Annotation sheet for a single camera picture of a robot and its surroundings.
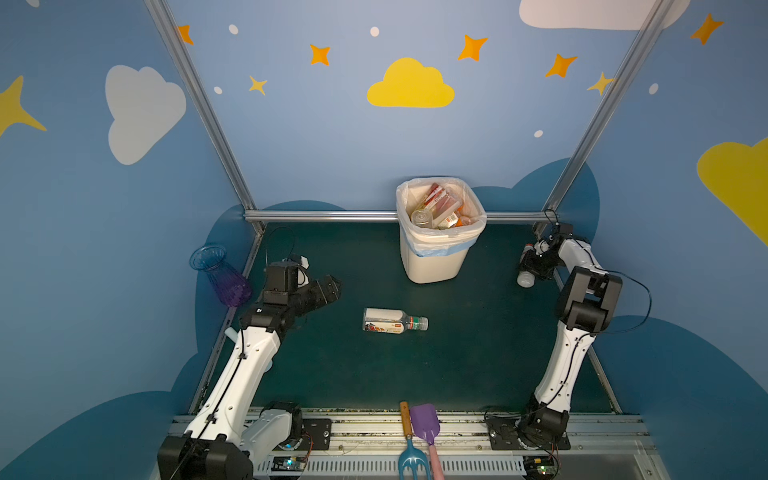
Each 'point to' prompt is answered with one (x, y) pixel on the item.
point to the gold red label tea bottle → (439, 202)
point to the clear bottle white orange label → (391, 321)
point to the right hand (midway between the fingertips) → (524, 266)
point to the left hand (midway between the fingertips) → (331, 288)
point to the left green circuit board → (289, 463)
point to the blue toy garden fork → (411, 456)
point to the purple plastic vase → (230, 288)
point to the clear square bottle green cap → (422, 218)
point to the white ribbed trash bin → (432, 268)
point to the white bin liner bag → (459, 230)
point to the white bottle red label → (525, 278)
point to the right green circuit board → (539, 466)
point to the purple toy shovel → (426, 425)
